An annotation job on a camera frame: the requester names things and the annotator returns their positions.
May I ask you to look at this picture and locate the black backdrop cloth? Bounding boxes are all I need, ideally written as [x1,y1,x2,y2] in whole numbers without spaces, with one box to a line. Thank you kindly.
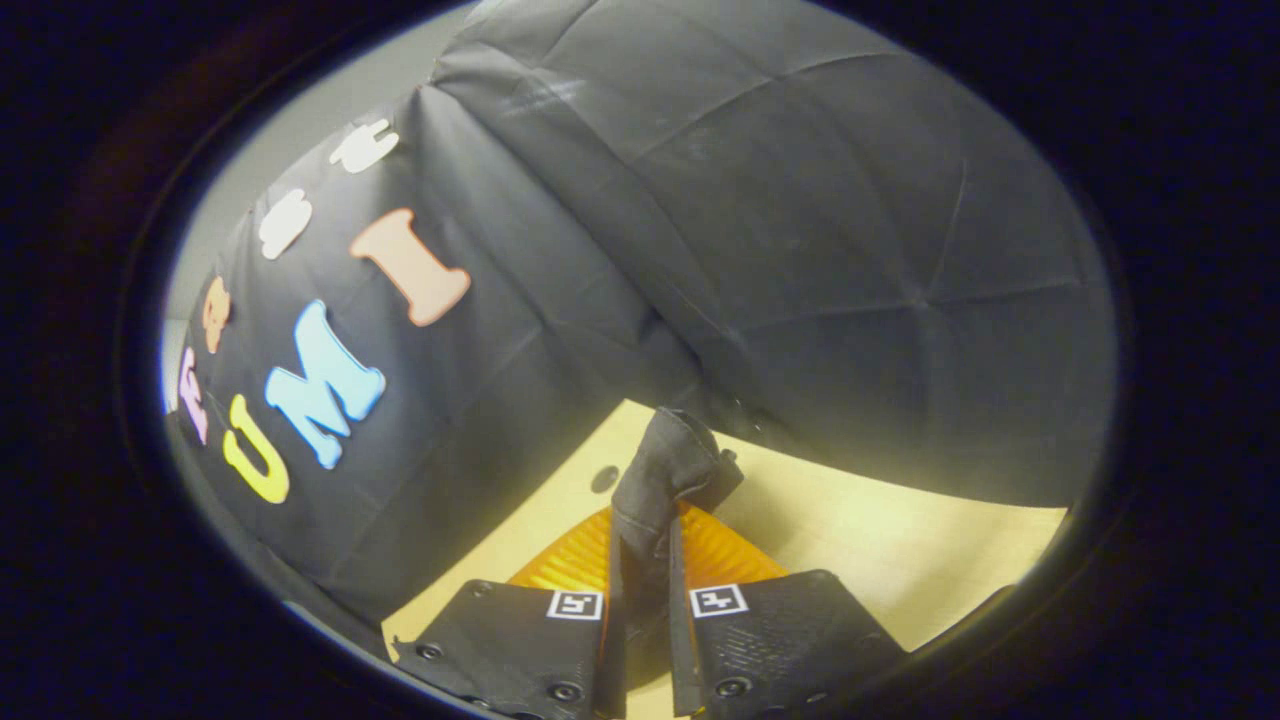
[163,0,1120,653]

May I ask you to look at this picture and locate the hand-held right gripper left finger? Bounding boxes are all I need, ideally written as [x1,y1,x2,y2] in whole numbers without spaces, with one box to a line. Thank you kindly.
[393,505,628,720]

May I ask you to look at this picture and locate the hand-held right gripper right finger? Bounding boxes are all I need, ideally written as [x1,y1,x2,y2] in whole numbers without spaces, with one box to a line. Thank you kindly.
[667,500,908,718]

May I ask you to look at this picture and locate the black jeans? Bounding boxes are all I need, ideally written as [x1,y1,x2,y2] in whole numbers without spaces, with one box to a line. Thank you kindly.
[604,406,747,693]

